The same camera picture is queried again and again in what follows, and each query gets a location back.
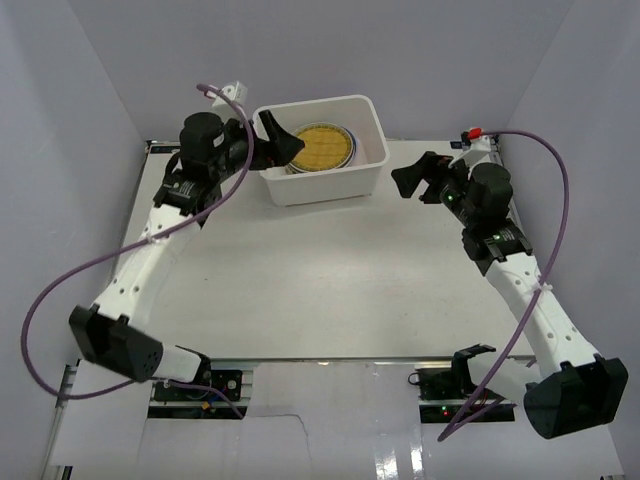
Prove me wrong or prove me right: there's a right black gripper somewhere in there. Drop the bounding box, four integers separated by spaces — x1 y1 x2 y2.
391 152 479 229

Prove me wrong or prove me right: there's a yellow woven plate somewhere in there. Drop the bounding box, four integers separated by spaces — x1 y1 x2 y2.
288 123 350 173

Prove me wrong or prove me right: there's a blue plate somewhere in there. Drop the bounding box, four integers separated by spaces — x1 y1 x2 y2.
346 129 358 164

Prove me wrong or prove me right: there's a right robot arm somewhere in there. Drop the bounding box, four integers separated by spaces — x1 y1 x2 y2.
391 151 628 439

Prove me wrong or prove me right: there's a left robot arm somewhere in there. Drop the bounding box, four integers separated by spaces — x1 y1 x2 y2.
69 111 304 399

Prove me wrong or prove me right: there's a white plastic bin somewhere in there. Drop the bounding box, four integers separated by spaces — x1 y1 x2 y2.
260 94 390 206

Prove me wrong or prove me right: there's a left blue table label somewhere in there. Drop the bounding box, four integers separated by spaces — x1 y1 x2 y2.
149 145 180 154

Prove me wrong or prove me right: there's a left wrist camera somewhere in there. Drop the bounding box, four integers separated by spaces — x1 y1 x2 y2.
211 81 248 109

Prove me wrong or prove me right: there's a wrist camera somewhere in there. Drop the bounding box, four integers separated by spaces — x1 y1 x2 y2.
211 81 248 109
448 127 492 169

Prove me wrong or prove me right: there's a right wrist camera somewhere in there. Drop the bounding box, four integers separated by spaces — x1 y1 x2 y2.
448 127 492 169

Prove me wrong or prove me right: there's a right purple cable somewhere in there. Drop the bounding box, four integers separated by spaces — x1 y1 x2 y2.
436 128 571 443

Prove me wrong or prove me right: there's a purple cable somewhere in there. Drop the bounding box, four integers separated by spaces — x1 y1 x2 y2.
436 128 571 443
19 83 259 419

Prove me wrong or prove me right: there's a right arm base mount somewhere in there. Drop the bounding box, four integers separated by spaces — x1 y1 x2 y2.
407 344 515 425

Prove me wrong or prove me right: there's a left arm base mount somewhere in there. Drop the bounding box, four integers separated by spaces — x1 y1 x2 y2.
148 369 248 420

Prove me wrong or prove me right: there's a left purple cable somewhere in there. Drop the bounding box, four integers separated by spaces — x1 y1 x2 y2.
19 83 259 419

